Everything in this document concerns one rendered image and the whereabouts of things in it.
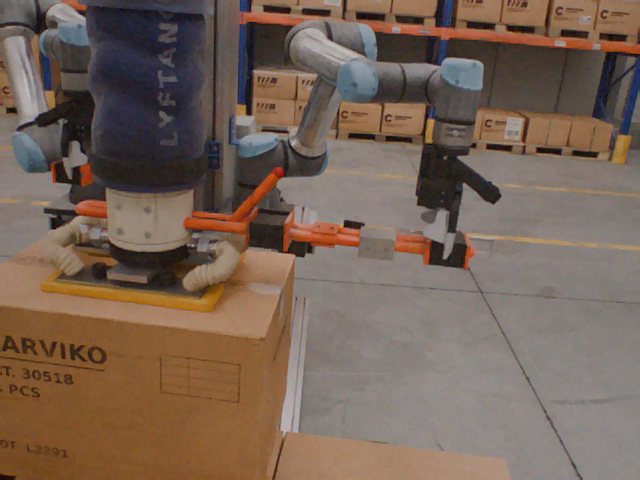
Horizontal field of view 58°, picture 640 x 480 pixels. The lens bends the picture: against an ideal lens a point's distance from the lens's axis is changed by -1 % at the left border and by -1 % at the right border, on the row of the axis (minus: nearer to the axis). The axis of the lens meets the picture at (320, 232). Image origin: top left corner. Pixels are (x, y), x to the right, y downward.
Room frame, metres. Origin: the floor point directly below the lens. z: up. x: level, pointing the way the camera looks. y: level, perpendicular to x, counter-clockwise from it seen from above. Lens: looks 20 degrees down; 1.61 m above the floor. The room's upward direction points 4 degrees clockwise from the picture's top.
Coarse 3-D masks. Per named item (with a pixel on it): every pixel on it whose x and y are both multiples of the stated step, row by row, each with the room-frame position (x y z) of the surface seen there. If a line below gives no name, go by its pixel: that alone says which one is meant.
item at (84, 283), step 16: (80, 272) 1.05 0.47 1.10; (96, 272) 1.03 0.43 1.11; (48, 288) 1.00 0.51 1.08; (64, 288) 1.00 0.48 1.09; (80, 288) 1.00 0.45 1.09; (96, 288) 1.00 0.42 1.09; (112, 288) 1.00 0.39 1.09; (128, 288) 1.00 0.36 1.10; (144, 288) 1.01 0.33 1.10; (160, 288) 1.01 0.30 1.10; (176, 288) 1.02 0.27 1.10; (208, 288) 1.04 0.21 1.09; (160, 304) 0.98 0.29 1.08; (176, 304) 0.98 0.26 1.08; (192, 304) 0.98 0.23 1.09; (208, 304) 0.97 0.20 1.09
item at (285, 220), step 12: (252, 216) 1.10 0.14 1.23; (264, 216) 1.13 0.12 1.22; (276, 216) 1.14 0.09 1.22; (288, 216) 1.10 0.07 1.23; (252, 228) 1.06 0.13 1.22; (264, 228) 1.06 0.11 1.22; (276, 228) 1.06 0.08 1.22; (288, 228) 1.07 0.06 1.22; (252, 240) 1.06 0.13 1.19; (264, 240) 1.06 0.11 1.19; (276, 240) 1.07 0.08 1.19; (288, 240) 1.08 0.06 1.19
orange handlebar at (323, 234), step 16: (80, 208) 1.12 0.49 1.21; (96, 208) 1.12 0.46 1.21; (192, 224) 1.09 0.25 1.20; (208, 224) 1.09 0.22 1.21; (224, 224) 1.09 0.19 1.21; (240, 224) 1.09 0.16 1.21; (304, 224) 1.12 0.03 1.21; (320, 224) 1.12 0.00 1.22; (336, 224) 1.12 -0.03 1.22; (304, 240) 1.07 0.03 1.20; (320, 240) 1.07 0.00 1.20; (336, 240) 1.07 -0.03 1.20; (352, 240) 1.07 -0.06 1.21; (400, 240) 1.10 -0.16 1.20; (416, 240) 1.10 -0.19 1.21; (464, 256) 1.05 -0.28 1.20
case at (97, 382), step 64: (256, 256) 1.27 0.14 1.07; (0, 320) 0.94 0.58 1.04; (64, 320) 0.93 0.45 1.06; (128, 320) 0.92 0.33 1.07; (192, 320) 0.94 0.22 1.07; (256, 320) 0.96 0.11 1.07; (0, 384) 0.94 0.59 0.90; (64, 384) 0.93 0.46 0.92; (128, 384) 0.92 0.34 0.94; (192, 384) 0.91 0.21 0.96; (256, 384) 0.90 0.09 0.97; (0, 448) 0.94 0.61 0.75; (64, 448) 0.93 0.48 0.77; (128, 448) 0.92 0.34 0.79; (192, 448) 0.91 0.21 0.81; (256, 448) 0.90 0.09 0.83
